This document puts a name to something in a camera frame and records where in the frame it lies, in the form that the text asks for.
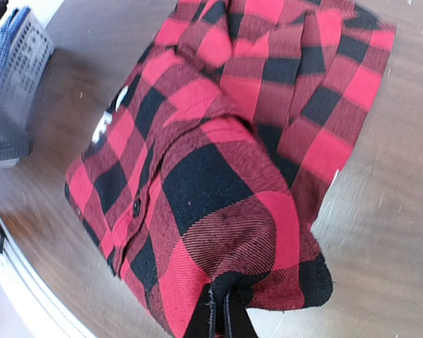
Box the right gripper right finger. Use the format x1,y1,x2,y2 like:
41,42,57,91
223,292,258,338

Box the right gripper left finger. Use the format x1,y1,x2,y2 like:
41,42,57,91
186,284,217,338

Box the red black plaid shirt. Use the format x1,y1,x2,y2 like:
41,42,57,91
65,1,396,337

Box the white plastic laundry basket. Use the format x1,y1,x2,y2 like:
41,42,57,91
0,7,54,126

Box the blue checkered shirt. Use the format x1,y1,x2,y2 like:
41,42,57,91
0,6,31,85

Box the front aluminium frame rail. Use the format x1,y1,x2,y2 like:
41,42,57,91
0,216,94,338

